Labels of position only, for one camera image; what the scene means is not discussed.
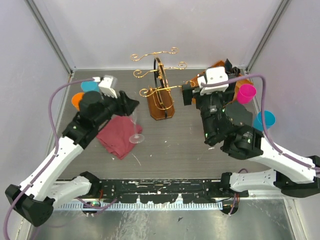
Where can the orange wine glass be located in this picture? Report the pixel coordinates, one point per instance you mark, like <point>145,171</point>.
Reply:
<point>75,100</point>

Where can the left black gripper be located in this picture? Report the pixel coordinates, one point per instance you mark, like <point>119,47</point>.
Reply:
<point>126,105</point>

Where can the dark patterned rolled tie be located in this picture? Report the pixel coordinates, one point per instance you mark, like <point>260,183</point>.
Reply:
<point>230,69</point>

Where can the clear wine glass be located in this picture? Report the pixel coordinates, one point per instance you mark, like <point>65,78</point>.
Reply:
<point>136,138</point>

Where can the dark red cloth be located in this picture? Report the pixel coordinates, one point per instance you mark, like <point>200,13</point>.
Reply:
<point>115,136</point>

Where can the gold wire wine glass rack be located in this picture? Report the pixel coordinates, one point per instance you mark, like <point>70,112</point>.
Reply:
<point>159,98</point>

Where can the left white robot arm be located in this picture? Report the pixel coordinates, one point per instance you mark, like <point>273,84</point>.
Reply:
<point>35,198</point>

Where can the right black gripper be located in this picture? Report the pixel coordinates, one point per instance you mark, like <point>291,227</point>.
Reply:
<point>221,96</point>

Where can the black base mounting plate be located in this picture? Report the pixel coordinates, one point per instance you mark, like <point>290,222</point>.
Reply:
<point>160,191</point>

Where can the pink wine glass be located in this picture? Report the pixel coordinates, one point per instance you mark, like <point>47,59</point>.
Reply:
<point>246,93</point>

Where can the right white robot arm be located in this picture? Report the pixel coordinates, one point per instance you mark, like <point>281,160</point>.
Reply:
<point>294,175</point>

